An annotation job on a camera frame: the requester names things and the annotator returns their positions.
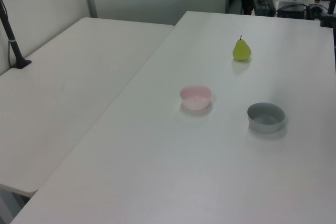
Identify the yellow-green pear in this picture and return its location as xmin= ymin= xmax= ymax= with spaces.
xmin=232 ymin=35 xmax=252 ymax=61

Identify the pink plastic bowl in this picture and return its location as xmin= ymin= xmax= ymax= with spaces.
xmin=180 ymin=84 xmax=212 ymax=111

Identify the grey plastic bowl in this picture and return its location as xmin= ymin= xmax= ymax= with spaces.
xmin=247 ymin=102 xmax=286 ymax=133

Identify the white side table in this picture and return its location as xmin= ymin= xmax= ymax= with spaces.
xmin=0 ymin=17 xmax=175 ymax=194

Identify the grey case with green parts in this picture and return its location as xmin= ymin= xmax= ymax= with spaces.
xmin=252 ymin=0 xmax=276 ymax=16

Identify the white partition panel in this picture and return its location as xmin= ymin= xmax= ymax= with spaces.
xmin=0 ymin=0 xmax=92 ymax=77

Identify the black electronics box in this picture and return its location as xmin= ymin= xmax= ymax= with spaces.
xmin=277 ymin=1 xmax=307 ymax=19

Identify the black clamp pole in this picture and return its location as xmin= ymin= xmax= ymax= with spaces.
xmin=319 ymin=0 xmax=336 ymax=28

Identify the black cable on pole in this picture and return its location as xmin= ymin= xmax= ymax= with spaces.
xmin=7 ymin=40 xmax=13 ymax=68

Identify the black camera pole with base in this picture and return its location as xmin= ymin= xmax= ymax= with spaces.
xmin=0 ymin=0 xmax=33 ymax=70

